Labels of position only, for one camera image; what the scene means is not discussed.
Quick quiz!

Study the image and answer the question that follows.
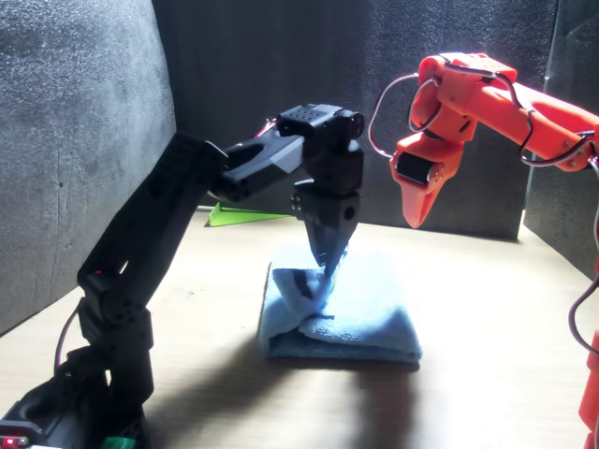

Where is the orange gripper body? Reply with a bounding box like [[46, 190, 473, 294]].
[[388, 132, 465, 189]]

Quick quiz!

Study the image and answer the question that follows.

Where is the narrow black foam panel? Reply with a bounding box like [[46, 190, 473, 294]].
[[522, 0, 599, 280]]

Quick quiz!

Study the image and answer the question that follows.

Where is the wide black foam panel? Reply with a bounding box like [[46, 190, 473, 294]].
[[152, 0, 558, 242]]

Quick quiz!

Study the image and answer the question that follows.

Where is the orange arm wrist servo cable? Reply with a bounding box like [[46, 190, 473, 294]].
[[367, 73, 421, 161]]

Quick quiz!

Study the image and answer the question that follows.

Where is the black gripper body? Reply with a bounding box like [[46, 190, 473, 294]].
[[289, 184, 361, 234]]

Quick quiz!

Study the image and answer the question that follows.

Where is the green triangular bracket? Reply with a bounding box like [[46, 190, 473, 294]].
[[204, 201, 294, 229]]

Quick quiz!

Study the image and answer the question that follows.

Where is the orange arm shoulder servo cable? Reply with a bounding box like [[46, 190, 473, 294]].
[[567, 274, 599, 353]]

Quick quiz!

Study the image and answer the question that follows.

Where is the light blue towel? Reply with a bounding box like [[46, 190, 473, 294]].
[[258, 242, 423, 364]]

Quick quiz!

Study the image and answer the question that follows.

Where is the black arm wrist servo cable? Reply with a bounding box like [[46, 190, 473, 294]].
[[255, 118, 281, 140]]

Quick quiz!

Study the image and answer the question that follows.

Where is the curved grey foam sheet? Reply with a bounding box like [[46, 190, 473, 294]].
[[0, 0, 179, 336]]

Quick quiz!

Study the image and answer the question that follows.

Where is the controller board with red LED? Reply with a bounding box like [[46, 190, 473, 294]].
[[0, 420, 46, 449]]

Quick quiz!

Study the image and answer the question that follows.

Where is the black arm shoulder servo cable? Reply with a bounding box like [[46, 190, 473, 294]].
[[53, 306, 81, 376]]

